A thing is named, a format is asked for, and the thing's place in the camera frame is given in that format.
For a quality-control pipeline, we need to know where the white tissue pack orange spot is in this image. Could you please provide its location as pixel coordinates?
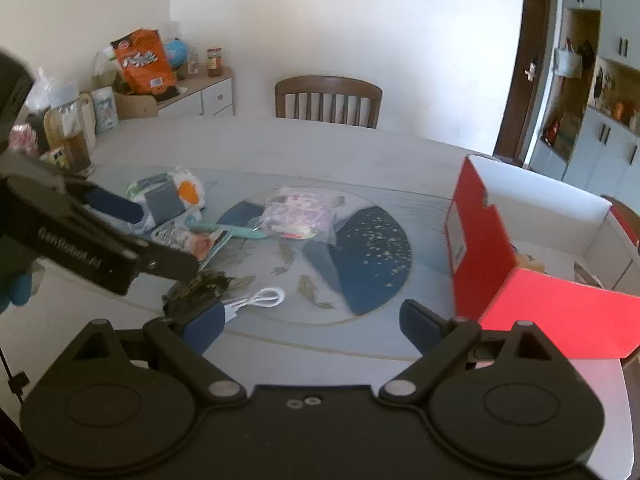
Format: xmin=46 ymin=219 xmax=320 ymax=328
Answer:
xmin=126 ymin=167 xmax=206 ymax=234

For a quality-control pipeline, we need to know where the purple patterned plastic pouch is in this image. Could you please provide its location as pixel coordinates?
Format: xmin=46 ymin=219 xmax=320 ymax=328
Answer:
xmin=255 ymin=186 xmax=345 ymax=243

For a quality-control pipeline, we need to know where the white barcode wrapper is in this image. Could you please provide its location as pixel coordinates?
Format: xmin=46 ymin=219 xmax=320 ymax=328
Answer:
xmin=151 ymin=220 xmax=232 ymax=268

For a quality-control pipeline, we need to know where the blue gloved left hand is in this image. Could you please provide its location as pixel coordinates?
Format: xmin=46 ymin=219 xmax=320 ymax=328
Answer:
xmin=0 ymin=262 xmax=44 ymax=313

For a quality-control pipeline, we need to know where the glass jar with tea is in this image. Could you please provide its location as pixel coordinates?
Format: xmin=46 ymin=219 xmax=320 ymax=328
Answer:
xmin=43 ymin=82 xmax=93 ymax=177

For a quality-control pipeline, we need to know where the round blue patterned placemat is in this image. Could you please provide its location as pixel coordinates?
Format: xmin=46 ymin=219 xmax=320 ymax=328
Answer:
xmin=209 ymin=188 xmax=412 ymax=326

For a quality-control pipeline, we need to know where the yellow bear-shaped toy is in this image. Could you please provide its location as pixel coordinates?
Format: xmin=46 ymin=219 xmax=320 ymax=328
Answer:
xmin=514 ymin=252 xmax=546 ymax=273

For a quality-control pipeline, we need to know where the red white cardboard box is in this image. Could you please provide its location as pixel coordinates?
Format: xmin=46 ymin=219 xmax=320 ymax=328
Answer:
xmin=445 ymin=155 xmax=639 ymax=360

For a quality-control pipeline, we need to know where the white drawer sideboard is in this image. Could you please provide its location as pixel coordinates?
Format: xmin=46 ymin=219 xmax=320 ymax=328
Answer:
xmin=117 ymin=66 xmax=236 ymax=120

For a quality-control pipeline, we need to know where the orange snack bag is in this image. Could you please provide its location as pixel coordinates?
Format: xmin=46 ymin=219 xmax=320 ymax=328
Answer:
xmin=111 ymin=29 xmax=179 ymax=101

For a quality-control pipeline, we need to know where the blue globe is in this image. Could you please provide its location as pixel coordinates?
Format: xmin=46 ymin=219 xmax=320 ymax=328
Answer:
xmin=163 ymin=38 xmax=189 ymax=70

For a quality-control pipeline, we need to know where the silver foil snack bag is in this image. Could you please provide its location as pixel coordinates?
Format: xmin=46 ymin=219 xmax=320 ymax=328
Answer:
xmin=574 ymin=261 xmax=604 ymax=288

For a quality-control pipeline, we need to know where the red-lidded jar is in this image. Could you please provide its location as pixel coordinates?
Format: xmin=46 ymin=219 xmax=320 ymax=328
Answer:
xmin=206 ymin=48 xmax=224 ymax=77

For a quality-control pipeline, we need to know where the brown entrance door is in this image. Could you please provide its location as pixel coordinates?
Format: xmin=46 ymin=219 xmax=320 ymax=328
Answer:
xmin=494 ymin=0 xmax=552 ymax=166

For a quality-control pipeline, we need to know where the wooden chair behind table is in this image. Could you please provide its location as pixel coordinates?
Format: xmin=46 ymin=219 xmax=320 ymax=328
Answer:
xmin=274 ymin=75 xmax=383 ymax=129

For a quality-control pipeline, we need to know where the wooden chair right side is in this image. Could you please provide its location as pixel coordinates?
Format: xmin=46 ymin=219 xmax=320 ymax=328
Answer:
xmin=603 ymin=195 xmax=640 ymax=246

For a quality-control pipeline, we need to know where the hanging grey tote bag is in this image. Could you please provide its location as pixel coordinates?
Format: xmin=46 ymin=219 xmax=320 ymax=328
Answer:
xmin=553 ymin=37 xmax=582 ymax=79

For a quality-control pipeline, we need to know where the white usb cable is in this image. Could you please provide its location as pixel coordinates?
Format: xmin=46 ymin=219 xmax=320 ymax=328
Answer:
xmin=219 ymin=286 xmax=286 ymax=323

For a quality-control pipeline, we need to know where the grey wall cabinet unit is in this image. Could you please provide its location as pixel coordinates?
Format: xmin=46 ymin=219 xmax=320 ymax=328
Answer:
xmin=528 ymin=0 xmax=639 ymax=210

